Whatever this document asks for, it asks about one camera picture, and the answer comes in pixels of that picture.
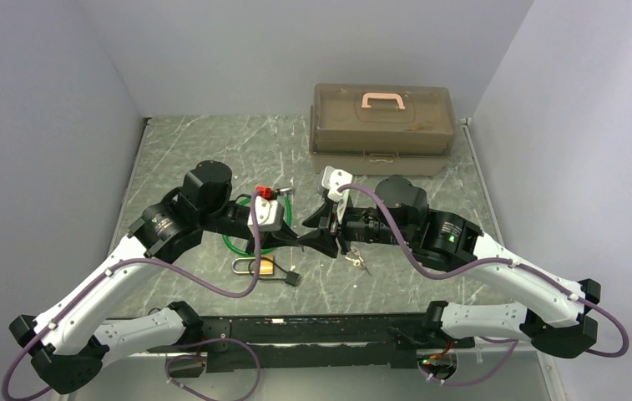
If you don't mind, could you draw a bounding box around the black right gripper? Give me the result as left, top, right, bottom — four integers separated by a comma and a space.
297, 195, 415, 256

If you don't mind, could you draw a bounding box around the black cable padlock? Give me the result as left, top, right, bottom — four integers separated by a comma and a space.
248, 260, 301, 287

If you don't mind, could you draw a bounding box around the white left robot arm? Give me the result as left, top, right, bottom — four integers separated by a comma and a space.
9, 160, 296, 394

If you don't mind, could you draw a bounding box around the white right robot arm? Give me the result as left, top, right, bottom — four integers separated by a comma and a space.
300, 167, 600, 358

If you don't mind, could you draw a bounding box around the silver key bunch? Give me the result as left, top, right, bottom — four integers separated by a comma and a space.
344, 246, 372, 276

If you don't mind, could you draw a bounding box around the brass padlock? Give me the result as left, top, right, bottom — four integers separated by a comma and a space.
230, 256, 275, 277

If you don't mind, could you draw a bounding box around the brown plastic toolbox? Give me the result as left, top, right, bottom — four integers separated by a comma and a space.
309, 84, 458, 176

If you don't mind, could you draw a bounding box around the green cable lock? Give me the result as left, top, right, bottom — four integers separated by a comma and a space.
221, 187, 294, 257

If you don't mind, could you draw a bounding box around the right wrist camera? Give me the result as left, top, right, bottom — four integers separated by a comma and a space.
320, 165, 353, 223

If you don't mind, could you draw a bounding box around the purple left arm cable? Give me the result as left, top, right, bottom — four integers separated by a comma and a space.
1, 190, 264, 401

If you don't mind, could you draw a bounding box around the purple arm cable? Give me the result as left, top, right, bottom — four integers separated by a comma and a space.
337, 183, 630, 388
1, 190, 264, 401

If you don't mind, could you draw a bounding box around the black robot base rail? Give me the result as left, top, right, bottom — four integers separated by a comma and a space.
146, 312, 477, 373

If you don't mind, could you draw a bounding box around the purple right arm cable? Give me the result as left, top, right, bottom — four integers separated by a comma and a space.
337, 183, 630, 388

